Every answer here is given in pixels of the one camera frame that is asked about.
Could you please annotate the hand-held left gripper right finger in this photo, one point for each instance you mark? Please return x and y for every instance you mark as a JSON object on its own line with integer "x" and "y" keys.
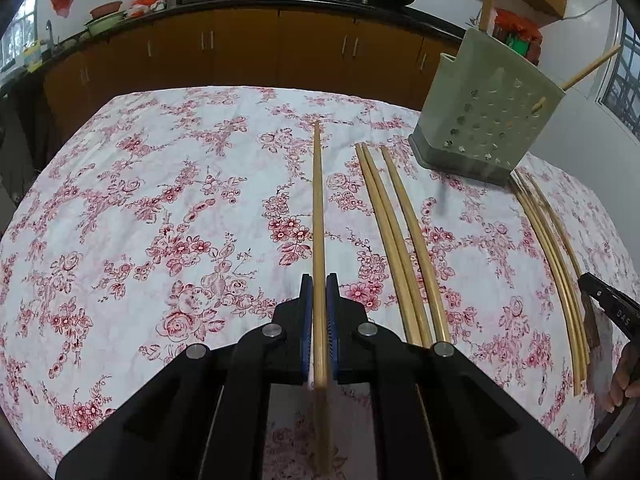
{"x": 331, "y": 330}

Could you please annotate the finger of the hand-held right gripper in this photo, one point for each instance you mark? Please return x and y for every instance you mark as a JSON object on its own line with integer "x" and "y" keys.
{"x": 615, "y": 310}

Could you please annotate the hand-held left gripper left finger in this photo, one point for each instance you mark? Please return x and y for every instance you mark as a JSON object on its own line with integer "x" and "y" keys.
{"x": 306, "y": 320}

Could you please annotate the grey perforated chopstick holder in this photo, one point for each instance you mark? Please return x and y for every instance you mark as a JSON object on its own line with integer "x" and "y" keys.
{"x": 500, "y": 110}

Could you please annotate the person's right hand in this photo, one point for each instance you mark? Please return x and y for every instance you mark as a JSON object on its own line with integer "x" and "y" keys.
{"x": 627, "y": 380}

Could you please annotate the floral pink tablecloth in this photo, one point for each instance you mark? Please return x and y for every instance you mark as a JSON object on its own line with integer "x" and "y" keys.
{"x": 150, "y": 210}

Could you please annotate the window with dark grille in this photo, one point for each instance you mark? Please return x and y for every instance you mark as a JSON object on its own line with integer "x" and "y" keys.
{"x": 625, "y": 80}

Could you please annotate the orange base cabinets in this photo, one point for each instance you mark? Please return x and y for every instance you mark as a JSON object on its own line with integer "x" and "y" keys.
{"x": 250, "y": 45}

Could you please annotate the green bottle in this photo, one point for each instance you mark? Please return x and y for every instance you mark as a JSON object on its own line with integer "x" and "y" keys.
{"x": 519, "y": 44}

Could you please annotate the red bag over bottles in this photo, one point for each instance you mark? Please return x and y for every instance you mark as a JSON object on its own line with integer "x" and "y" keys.
{"x": 517, "y": 22}

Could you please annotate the black kitchen countertop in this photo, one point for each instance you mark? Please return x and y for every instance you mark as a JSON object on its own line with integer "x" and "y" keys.
{"x": 300, "y": 2}

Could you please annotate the red and white bag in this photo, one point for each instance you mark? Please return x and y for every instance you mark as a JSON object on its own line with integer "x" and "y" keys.
{"x": 145, "y": 6}

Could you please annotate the green basin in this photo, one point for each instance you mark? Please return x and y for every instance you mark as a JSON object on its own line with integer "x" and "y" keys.
{"x": 102, "y": 24}

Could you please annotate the red bowl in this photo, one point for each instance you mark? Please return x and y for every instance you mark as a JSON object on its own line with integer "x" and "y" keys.
{"x": 106, "y": 9}

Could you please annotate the yellow detergent bottle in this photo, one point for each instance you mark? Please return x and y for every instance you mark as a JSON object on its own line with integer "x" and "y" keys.
{"x": 34, "y": 57}

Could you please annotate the metal faucet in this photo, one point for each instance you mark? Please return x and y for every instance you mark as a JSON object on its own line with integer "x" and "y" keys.
{"x": 50, "y": 32}

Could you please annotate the window with white frame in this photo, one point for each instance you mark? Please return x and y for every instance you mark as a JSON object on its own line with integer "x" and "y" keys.
{"x": 17, "y": 30}

